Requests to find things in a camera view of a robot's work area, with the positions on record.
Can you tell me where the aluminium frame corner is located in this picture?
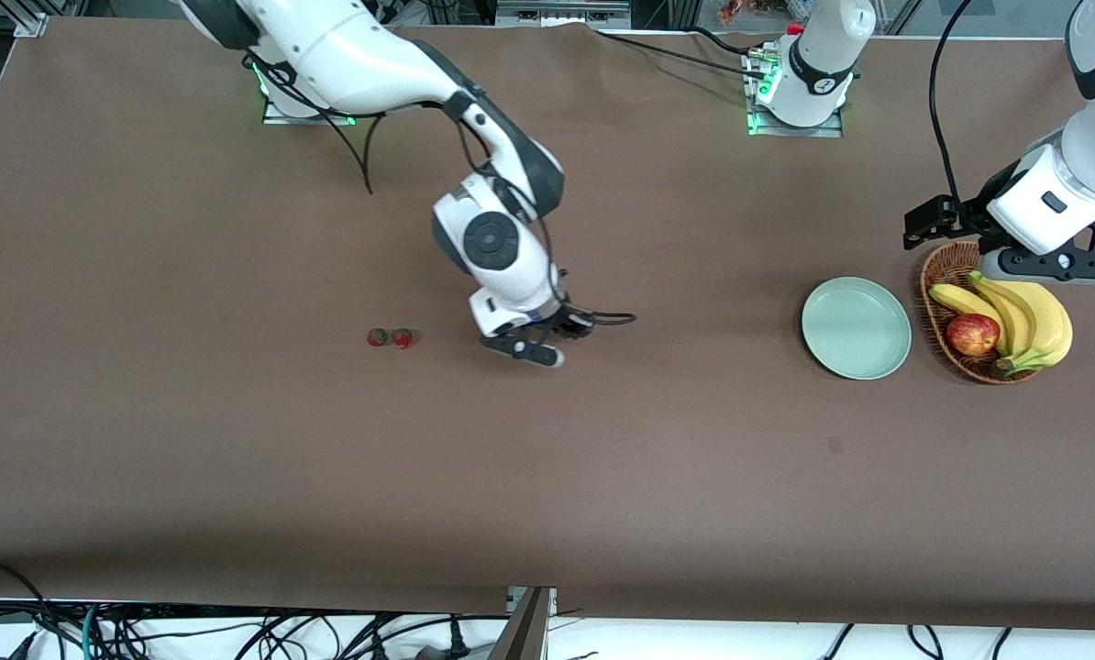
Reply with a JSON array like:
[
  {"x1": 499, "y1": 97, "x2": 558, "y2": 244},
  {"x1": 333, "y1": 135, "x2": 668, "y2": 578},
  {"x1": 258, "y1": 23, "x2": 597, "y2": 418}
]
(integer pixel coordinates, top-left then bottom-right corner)
[{"x1": 12, "y1": 0, "x2": 50, "y2": 39}]

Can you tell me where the aluminium table post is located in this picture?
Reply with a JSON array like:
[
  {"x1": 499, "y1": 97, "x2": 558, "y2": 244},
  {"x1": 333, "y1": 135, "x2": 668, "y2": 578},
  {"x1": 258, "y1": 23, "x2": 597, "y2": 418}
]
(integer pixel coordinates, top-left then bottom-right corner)
[{"x1": 488, "y1": 587, "x2": 558, "y2": 660}]

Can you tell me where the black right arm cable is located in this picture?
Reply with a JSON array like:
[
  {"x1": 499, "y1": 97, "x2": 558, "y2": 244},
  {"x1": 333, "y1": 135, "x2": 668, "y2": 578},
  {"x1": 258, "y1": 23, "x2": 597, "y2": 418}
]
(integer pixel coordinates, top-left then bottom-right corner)
[{"x1": 245, "y1": 55, "x2": 637, "y2": 327}]

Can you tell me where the red apple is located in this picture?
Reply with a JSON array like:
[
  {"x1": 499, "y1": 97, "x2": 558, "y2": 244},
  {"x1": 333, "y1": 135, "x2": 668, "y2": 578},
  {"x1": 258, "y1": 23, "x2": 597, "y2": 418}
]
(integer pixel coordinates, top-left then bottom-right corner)
[{"x1": 946, "y1": 313, "x2": 1001, "y2": 358}]

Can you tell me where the brown wicker basket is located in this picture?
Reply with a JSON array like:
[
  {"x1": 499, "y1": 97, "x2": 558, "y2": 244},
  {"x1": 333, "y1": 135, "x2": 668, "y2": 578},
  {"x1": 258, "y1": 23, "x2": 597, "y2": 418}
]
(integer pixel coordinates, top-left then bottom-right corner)
[{"x1": 920, "y1": 241, "x2": 1045, "y2": 385}]

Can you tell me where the yellow banana bunch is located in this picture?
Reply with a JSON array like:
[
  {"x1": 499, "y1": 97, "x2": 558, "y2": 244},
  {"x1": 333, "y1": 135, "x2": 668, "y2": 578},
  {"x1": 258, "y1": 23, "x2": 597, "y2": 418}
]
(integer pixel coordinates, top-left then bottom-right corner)
[{"x1": 930, "y1": 270, "x2": 1074, "y2": 377}]

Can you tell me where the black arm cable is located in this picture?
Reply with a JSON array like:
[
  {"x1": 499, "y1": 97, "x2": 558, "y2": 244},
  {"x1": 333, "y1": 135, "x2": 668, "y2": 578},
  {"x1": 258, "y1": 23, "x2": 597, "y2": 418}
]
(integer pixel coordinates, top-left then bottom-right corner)
[
  {"x1": 930, "y1": 0, "x2": 976, "y2": 200},
  {"x1": 245, "y1": 55, "x2": 637, "y2": 327}
]

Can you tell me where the aluminium frame rail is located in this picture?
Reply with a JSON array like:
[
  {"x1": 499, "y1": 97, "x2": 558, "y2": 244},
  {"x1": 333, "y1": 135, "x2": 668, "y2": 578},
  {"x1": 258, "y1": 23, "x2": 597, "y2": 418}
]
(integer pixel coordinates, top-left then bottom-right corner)
[{"x1": 495, "y1": 0, "x2": 633, "y2": 28}]

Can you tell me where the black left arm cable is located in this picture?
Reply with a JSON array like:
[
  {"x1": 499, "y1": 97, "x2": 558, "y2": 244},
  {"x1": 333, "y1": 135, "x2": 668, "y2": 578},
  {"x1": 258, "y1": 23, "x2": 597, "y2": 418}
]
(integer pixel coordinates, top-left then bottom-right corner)
[{"x1": 930, "y1": 0, "x2": 976, "y2": 200}]

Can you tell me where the thick black floor cable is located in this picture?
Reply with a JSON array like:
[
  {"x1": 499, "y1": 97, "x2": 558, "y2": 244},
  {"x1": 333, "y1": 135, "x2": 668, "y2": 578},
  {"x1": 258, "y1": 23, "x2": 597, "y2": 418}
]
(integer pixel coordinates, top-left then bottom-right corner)
[{"x1": 0, "y1": 559, "x2": 53, "y2": 647}]

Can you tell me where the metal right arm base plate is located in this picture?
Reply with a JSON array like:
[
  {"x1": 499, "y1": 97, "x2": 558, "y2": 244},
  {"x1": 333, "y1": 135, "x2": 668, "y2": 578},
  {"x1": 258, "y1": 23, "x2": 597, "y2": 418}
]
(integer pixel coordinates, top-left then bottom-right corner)
[{"x1": 263, "y1": 92, "x2": 358, "y2": 127}]

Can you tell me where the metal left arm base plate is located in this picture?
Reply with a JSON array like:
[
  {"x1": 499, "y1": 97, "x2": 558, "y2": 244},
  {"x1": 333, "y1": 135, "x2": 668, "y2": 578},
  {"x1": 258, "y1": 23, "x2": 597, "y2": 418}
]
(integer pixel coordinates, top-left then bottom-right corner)
[{"x1": 747, "y1": 50, "x2": 844, "y2": 138}]

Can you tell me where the brown table cover sheet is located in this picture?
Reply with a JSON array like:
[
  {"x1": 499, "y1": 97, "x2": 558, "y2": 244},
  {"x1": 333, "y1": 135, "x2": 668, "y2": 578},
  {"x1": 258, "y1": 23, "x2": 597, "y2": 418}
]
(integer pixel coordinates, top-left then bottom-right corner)
[{"x1": 0, "y1": 16, "x2": 1095, "y2": 632}]

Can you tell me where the pale green plate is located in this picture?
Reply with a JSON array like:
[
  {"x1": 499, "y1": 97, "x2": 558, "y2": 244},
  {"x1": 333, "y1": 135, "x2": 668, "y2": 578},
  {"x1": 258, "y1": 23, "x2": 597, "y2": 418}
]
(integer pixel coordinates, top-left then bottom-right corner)
[{"x1": 802, "y1": 277, "x2": 913, "y2": 380}]

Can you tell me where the black cable on table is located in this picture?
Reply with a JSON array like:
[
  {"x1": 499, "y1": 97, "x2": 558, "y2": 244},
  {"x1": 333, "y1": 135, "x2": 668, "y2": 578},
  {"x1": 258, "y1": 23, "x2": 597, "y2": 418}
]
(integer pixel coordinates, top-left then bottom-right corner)
[
  {"x1": 598, "y1": 31, "x2": 758, "y2": 74},
  {"x1": 690, "y1": 26, "x2": 765, "y2": 56}
]

